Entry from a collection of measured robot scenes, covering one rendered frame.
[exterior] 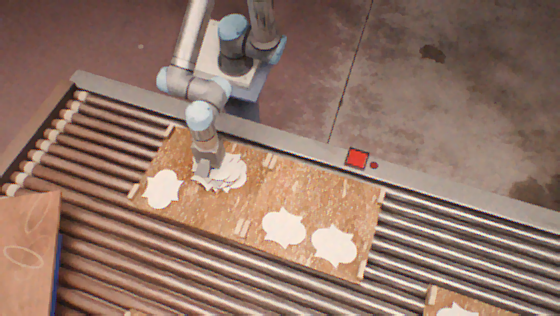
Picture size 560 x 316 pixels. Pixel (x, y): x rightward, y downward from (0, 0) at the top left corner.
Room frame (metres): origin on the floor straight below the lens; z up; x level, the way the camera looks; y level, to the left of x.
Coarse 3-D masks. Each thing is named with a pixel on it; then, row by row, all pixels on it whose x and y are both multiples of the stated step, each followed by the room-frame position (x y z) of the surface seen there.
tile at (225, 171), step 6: (228, 156) 0.79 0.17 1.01; (222, 162) 0.77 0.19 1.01; (228, 162) 0.77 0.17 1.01; (222, 168) 0.74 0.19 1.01; (228, 168) 0.74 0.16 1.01; (210, 174) 0.72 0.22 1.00; (216, 174) 0.72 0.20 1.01; (222, 174) 0.72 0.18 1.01; (228, 174) 0.72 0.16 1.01; (210, 180) 0.70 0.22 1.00; (216, 180) 0.70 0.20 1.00; (222, 180) 0.70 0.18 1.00
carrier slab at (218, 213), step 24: (168, 144) 0.89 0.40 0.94; (168, 168) 0.79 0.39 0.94; (192, 168) 0.79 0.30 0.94; (144, 192) 0.70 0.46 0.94; (192, 192) 0.69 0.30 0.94; (216, 192) 0.69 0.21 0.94; (240, 192) 0.69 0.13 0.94; (168, 216) 0.60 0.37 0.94; (192, 216) 0.60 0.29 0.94; (216, 216) 0.60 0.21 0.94; (240, 216) 0.60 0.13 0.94
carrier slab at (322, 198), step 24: (288, 168) 0.78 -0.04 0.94; (312, 168) 0.77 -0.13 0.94; (264, 192) 0.68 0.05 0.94; (288, 192) 0.68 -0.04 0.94; (312, 192) 0.68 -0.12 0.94; (336, 192) 0.68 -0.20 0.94; (360, 192) 0.67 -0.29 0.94; (312, 216) 0.59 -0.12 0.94; (336, 216) 0.59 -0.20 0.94; (360, 216) 0.59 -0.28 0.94; (240, 240) 0.51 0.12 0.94; (360, 240) 0.50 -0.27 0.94; (312, 264) 0.43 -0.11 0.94
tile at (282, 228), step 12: (264, 216) 0.59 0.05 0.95; (276, 216) 0.59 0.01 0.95; (288, 216) 0.59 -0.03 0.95; (264, 228) 0.55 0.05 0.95; (276, 228) 0.55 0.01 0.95; (288, 228) 0.54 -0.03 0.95; (300, 228) 0.54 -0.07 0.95; (264, 240) 0.51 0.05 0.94; (276, 240) 0.50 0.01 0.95; (288, 240) 0.50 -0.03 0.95; (300, 240) 0.50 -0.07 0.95
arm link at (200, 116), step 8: (192, 104) 0.78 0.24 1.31; (200, 104) 0.78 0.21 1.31; (208, 104) 0.80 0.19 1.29; (192, 112) 0.76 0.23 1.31; (200, 112) 0.76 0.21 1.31; (208, 112) 0.76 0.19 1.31; (216, 112) 0.79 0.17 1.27; (192, 120) 0.73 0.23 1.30; (200, 120) 0.73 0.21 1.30; (208, 120) 0.74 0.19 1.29; (192, 128) 0.73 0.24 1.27; (200, 128) 0.73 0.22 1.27; (208, 128) 0.74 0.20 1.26; (200, 136) 0.73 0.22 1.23; (208, 136) 0.73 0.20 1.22
